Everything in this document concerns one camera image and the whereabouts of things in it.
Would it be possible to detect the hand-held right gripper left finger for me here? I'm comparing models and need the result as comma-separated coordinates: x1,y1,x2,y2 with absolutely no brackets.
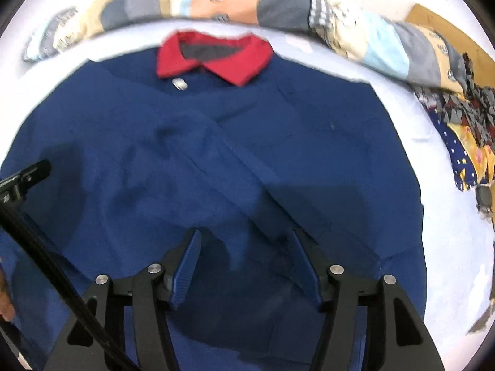
44,227,204,371

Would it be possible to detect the person's left hand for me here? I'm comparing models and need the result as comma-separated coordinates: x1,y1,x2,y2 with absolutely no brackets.
0,268,17,322

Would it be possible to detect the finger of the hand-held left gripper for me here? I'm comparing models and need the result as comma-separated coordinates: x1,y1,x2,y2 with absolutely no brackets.
0,160,52,204

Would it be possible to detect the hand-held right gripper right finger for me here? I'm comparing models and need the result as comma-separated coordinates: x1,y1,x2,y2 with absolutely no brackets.
292,229,445,371

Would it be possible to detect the star-printed blue yellow cloth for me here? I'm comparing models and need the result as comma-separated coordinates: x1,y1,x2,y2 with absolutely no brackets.
428,110,495,193

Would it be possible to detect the black cable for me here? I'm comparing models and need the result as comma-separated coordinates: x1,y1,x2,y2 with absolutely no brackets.
0,200,138,371

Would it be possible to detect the brown board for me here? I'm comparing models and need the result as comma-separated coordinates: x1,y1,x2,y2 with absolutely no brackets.
404,3,495,83

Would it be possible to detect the light blue cloud-print bed sheet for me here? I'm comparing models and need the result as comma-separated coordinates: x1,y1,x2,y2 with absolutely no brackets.
0,19,495,360

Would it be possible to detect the striped patchwork long pillow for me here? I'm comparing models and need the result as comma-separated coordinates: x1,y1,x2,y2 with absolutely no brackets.
21,0,474,93

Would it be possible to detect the navy jacket with red collar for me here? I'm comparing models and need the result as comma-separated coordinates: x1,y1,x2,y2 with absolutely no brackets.
0,29,428,371

